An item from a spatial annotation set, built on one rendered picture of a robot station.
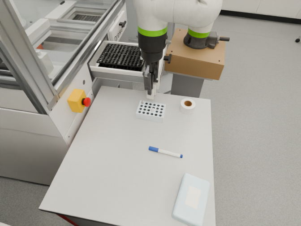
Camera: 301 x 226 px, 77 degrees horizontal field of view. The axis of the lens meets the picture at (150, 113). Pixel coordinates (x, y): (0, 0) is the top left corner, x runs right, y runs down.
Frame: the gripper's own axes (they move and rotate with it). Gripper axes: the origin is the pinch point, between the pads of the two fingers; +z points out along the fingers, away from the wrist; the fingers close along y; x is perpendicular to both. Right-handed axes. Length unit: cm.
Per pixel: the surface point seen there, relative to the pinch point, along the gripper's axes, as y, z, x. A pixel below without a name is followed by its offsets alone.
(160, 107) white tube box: 2.2, 10.9, -3.9
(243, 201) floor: 5, 90, -70
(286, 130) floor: 84, 90, -107
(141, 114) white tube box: -4.9, 10.9, 2.9
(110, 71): 8.4, 2.4, 23.4
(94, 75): 6.8, 5.4, 31.9
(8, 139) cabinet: -32, 21, 58
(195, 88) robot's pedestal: 42, 30, -17
